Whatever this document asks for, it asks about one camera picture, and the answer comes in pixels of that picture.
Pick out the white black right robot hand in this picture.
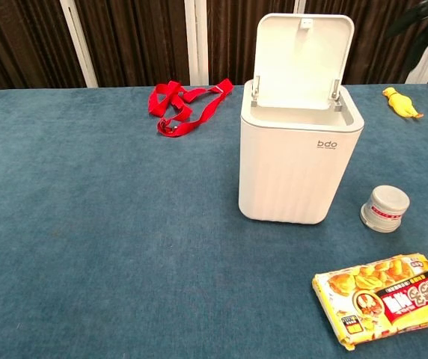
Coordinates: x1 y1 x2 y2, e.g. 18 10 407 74
384 0 428 100

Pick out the white square container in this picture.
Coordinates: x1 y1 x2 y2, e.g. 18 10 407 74
238 13 365 225

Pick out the dark brown curtain panel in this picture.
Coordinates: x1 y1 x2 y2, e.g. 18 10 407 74
0 0 87 93
206 0 298 86
73 0 192 88
313 0 428 85

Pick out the yellow rubber chicken toy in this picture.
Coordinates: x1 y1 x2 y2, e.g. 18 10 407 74
382 86 424 120

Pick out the small white plastic jar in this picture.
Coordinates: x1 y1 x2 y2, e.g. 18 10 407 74
359 185 412 233

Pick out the yellow snack packet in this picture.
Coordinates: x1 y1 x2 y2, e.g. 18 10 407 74
311 253 428 352

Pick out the white partition frame post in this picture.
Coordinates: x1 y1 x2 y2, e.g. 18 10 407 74
59 0 100 89
404 32 428 85
183 0 210 87

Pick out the red ribbon lanyard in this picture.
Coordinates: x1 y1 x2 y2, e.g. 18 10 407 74
147 77 235 138

